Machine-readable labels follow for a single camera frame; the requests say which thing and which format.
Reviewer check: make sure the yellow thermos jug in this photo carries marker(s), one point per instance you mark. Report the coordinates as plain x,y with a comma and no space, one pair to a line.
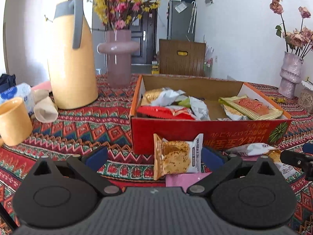
71,58

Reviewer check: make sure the clear jar with white lid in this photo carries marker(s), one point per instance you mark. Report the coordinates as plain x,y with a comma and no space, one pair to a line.
306,96

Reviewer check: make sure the orange cream snack packet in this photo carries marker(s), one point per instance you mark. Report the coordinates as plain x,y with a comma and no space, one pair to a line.
245,108

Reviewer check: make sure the red snack packet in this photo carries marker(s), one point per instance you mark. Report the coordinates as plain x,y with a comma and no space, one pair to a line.
170,112

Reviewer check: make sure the tissue pack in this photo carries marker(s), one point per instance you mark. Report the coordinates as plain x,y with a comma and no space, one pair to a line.
23,91

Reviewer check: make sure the green snack packet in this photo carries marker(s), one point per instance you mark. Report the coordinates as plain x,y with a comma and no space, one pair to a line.
184,102

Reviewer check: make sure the grey refrigerator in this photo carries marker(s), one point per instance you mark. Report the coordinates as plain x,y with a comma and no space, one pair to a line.
181,20

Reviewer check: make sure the patterned red tablecloth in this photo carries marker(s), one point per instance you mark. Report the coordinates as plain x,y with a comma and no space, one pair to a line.
106,122

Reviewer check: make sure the textured pink vase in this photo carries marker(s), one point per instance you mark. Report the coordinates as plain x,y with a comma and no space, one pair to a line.
290,74

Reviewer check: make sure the dark entrance door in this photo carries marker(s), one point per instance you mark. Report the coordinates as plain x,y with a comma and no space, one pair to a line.
144,31

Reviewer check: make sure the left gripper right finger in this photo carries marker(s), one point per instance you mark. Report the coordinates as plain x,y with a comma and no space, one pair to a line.
248,194

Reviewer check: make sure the dark bag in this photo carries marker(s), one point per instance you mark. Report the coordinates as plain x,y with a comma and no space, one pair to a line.
7,81

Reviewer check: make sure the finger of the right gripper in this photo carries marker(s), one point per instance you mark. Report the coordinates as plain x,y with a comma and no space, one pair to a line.
301,160

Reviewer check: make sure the yellow ceramic mug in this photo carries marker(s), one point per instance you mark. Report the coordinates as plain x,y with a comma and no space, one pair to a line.
16,125

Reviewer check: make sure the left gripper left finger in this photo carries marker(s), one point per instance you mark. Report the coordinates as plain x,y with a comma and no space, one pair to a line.
57,194

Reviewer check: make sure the dried pink roses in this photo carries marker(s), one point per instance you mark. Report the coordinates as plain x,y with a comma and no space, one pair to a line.
292,29

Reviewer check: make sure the wooden chair back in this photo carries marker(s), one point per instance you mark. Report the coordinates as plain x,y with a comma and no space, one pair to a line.
178,57

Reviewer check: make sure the fallen yellow flower petals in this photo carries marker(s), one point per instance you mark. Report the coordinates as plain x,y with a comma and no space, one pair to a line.
277,99

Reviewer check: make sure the crumpled beige cloth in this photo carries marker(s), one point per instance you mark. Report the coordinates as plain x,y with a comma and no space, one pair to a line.
44,109

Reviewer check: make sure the pink ring vase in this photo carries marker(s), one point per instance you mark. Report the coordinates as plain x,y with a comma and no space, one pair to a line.
118,48

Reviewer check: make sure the pink pastry snack packet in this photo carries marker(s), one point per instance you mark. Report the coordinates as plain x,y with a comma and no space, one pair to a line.
184,180

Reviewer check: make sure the white pastry snack packet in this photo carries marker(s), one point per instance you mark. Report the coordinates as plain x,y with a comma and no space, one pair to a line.
177,157

